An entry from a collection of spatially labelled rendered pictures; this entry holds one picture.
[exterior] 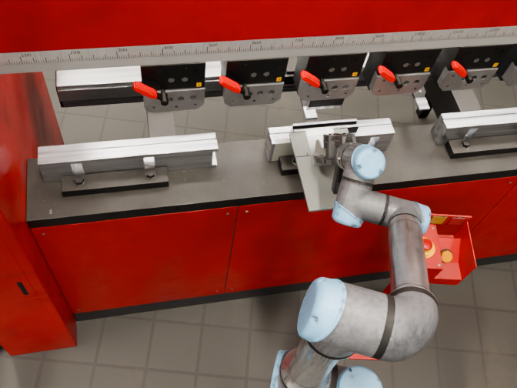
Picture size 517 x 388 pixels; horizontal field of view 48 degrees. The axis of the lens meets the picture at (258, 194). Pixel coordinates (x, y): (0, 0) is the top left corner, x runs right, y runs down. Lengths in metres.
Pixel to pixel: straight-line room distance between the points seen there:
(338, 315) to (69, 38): 0.78
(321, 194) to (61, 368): 1.33
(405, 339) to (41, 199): 1.11
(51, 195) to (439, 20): 1.13
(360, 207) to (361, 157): 0.12
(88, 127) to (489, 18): 2.00
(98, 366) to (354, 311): 1.58
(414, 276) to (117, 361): 1.53
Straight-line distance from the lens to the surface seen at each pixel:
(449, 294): 2.76
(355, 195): 1.34
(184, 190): 1.71
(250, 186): 1.72
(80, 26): 1.28
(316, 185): 1.61
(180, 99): 1.46
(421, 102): 1.89
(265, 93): 1.49
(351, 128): 1.76
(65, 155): 1.69
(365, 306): 1.02
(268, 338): 2.46
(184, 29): 1.30
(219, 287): 2.33
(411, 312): 1.05
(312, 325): 1.01
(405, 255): 1.21
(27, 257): 1.69
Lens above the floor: 2.34
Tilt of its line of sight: 59 degrees down
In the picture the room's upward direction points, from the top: 12 degrees clockwise
